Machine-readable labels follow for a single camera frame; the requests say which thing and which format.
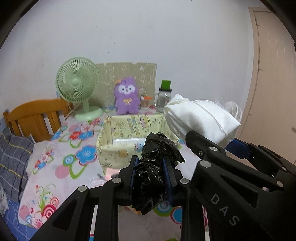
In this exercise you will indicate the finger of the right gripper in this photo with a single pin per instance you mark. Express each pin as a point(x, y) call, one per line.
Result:
point(238, 148)

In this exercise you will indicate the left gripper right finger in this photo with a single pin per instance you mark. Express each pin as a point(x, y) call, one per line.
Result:
point(187, 194)

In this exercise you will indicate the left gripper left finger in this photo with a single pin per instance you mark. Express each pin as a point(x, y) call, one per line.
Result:
point(73, 219)

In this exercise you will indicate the black plastic bag roll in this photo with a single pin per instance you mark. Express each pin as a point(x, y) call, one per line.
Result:
point(159, 156)

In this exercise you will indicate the white cloth bundle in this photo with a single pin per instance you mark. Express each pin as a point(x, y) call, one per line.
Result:
point(202, 116)

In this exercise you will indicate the pink paper packet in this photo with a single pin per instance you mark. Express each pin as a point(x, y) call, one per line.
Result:
point(111, 173)

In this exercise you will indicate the white standing fan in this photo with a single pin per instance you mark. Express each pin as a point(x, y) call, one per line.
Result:
point(232, 108)

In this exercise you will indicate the floral tablecloth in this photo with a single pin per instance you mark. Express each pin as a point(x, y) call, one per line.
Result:
point(70, 160)

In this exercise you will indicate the yellow cartoon storage box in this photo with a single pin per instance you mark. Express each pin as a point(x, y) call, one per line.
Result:
point(123, 136)

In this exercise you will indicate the grey plaid bedding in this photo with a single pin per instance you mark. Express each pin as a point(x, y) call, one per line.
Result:
point(15, 154)

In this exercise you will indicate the glass jar green lid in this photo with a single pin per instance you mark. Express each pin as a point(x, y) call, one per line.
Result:
point(162, 98)

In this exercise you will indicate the small jar orange lid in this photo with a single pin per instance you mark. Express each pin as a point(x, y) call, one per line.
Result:
point(145, 101)

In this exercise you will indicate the purple plush toy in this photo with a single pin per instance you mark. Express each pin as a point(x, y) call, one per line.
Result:
point(126, 96)

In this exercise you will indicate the green desk fan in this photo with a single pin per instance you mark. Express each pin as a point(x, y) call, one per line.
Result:
point(76, 81)

